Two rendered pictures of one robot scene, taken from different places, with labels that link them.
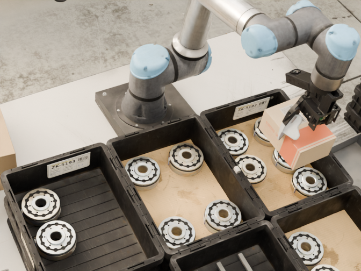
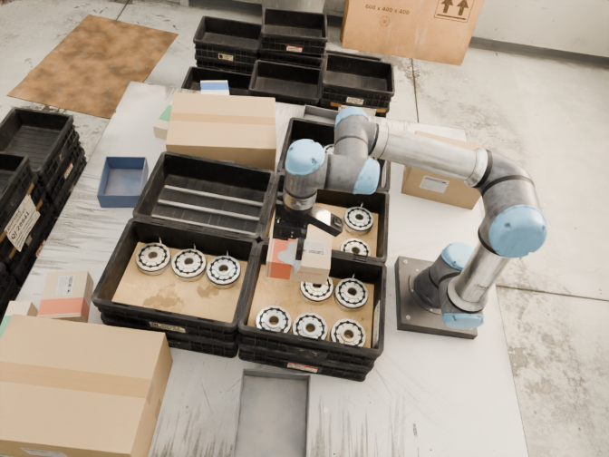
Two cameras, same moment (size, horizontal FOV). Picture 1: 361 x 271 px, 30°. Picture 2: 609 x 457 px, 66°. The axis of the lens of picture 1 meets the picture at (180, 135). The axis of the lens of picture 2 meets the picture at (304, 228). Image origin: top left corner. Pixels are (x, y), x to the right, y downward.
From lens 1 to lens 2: 186 cm
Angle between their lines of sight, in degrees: 69
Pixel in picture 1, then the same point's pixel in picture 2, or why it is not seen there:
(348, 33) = (304, 150)
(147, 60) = (459, 248)
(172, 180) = (342, 238)
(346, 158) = (291, 444)
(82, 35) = not seen: outside the picture
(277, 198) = (279, 294)
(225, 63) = (477, 419)
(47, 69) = (588, 407)
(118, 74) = (490, 308)
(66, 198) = not seen: hidden behind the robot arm
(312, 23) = (342, 154)
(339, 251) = (203, 300)
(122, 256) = not seen: hidden behind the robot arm
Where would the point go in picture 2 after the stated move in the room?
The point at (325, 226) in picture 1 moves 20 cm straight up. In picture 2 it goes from (230, 309) to (229, 273)
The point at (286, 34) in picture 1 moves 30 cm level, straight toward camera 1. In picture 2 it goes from (341, 130) to (264, 58)
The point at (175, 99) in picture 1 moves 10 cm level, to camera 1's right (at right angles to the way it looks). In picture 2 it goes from (437, 320) to (420, 340)
